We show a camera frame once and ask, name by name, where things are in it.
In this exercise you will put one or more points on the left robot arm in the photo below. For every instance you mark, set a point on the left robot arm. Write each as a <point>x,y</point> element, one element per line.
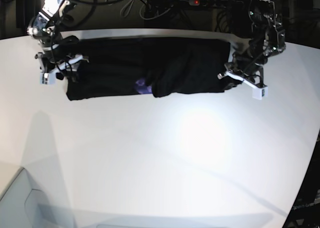
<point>267,39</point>

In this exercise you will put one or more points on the grey plastic bin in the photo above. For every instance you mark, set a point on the grey plastic bin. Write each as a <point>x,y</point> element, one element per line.
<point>20,204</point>

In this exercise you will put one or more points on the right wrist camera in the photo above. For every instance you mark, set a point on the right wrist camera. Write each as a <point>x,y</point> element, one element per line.
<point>47,78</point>

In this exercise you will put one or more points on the black power strip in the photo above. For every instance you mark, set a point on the black power strip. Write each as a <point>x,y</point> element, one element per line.
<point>209,3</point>

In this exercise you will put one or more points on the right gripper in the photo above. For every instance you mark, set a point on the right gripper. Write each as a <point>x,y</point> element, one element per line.
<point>69,65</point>

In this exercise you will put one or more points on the black printed t-shirt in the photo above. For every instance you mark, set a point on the black printed t-shirt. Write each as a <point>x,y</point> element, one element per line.
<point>159,66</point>

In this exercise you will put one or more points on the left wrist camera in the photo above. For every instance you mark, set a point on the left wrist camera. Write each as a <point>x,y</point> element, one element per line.
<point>259,93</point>

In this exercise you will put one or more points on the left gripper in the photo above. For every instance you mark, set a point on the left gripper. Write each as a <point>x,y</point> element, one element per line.
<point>233,71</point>

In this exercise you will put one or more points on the black device on floor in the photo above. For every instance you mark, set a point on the black device on floor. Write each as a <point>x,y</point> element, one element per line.
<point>24,10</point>

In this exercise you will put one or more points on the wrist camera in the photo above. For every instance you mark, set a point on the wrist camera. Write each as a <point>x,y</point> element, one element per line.
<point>259,93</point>
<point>47,78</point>

